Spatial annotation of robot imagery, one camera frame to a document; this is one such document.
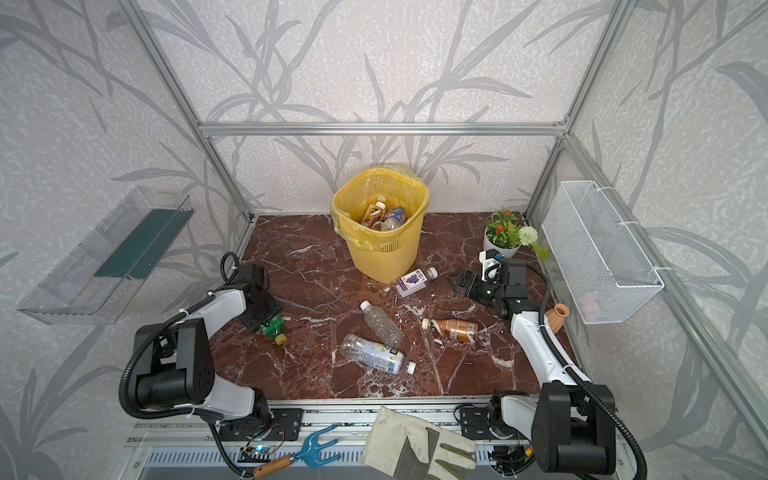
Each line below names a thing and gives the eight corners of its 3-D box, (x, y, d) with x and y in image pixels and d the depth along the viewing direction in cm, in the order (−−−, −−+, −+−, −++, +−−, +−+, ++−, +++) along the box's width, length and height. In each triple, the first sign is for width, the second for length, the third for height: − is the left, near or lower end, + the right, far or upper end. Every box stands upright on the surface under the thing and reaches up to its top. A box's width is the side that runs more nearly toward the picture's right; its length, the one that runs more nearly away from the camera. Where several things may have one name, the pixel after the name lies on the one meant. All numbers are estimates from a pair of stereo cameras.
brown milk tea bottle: (419, 338, 90) (420, 330, 86) (421, 322, 94) (422, 314, 89) (474, 347, 89) (478, 339, 84) (474, 331, 92) (478, 323, 87)
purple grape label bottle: (401, 298, 98) (401, 293, 95) (394, 286, 101) (393, 280, 98) (439, 279, 103) (440, 273, 100) (431, 268, 106) (432, 262, 103)
